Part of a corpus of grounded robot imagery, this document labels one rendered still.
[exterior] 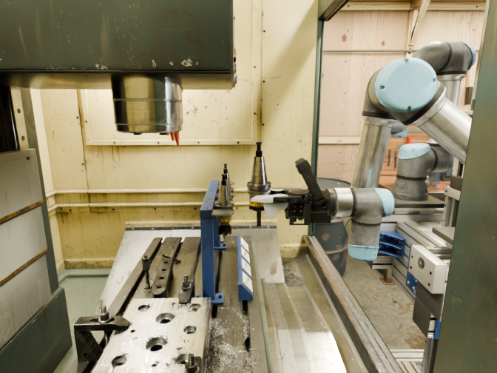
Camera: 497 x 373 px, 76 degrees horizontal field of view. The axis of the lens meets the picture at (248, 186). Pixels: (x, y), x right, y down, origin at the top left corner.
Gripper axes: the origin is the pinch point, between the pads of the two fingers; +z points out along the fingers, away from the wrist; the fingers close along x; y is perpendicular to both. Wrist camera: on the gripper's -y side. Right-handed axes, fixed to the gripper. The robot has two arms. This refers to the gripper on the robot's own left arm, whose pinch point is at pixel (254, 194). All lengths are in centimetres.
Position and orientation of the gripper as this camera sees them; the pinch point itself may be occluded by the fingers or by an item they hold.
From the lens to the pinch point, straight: 81.8
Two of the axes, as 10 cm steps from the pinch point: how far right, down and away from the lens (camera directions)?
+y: -0.1, 9.8, 2.2
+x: -0.4, -2.2, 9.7
